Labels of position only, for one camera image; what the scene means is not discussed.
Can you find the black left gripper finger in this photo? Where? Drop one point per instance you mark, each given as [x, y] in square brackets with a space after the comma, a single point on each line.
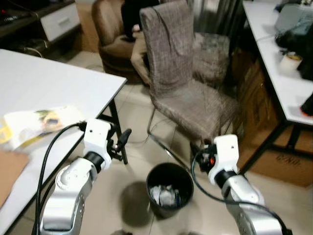
[125, 138]
[116, 133]

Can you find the brown cardboard piece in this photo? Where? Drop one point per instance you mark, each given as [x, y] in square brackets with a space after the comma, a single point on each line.
[11, 174]

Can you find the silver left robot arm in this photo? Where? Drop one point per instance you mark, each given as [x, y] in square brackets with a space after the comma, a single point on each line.
[73, 186]

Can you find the black round rubbish bin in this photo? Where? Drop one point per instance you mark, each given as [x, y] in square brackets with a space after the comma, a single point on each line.
[168, 174]

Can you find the white crumpled trash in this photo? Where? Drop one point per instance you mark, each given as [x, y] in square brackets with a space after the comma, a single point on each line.
[165, 195]

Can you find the large brown cardboard box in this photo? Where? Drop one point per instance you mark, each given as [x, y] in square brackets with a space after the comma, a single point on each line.
[259, 107]

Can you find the grey fabric covered chair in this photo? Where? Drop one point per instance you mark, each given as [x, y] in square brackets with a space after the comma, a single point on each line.
[181, 83]

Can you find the white yellow plastic package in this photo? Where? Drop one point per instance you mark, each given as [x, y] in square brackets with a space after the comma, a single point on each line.
[34, 125]

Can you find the white table with black legs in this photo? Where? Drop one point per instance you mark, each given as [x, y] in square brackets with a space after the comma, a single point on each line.
[54, 78]
[288, 93]

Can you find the brown round armchair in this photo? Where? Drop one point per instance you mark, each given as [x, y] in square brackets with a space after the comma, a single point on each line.
[110, 46]

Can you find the black orange object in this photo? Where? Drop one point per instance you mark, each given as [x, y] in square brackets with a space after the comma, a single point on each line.
[308, 105]

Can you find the grey patterned cushioned seat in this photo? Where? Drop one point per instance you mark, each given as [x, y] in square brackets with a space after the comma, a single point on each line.
[212, 54]

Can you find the seated person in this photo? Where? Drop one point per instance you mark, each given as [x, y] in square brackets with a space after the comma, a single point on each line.
[139, 19]

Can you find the white drawer front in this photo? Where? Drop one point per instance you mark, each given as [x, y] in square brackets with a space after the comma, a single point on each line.
[61, 22]

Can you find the cream tape roll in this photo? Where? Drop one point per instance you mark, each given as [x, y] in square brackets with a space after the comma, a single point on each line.
[291, 61]

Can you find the dark wooden desk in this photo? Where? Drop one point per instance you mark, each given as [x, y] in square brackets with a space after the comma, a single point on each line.
[19, 27]

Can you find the grey flat device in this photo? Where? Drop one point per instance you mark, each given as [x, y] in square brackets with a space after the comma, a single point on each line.
[291, 17]

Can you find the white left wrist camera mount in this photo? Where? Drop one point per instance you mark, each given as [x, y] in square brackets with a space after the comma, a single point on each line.
[97, 137]

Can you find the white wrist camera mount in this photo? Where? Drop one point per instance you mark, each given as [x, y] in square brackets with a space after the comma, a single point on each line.
[97, 137]
[226, 152]

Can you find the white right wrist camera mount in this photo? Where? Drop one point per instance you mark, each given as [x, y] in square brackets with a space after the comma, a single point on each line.
[226, 152]

